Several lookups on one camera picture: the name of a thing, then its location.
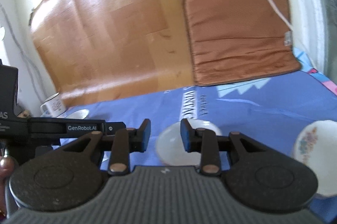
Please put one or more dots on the white floral bowl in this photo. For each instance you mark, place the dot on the white floral bowl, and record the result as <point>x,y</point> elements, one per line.
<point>79,114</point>

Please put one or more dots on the white window frame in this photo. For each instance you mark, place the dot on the white window frame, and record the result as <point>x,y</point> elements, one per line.
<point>315,32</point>

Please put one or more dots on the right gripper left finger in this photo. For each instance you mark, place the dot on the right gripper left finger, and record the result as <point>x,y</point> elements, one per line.
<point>123,143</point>

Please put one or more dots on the blue printed tablecloth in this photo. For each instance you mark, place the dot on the blue printed tablecloth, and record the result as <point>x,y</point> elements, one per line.
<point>272,111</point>

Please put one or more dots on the left hand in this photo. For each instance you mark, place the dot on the left hand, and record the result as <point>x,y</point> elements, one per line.
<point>6,169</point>

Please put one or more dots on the brown seat cushion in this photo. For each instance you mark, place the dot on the brown seat cushion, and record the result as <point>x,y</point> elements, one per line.
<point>237,40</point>

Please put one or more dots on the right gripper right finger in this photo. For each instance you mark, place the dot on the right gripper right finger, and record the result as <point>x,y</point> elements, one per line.
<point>209,145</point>

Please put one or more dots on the white plate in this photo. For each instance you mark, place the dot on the white plate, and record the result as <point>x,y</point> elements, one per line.
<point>170,148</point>

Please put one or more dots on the white enamel mug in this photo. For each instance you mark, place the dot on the white enamel mug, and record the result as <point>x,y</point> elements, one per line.
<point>53,105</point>

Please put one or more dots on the wooden pattern board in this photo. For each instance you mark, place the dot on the wooden pattern board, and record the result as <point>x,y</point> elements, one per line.
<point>98,50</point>

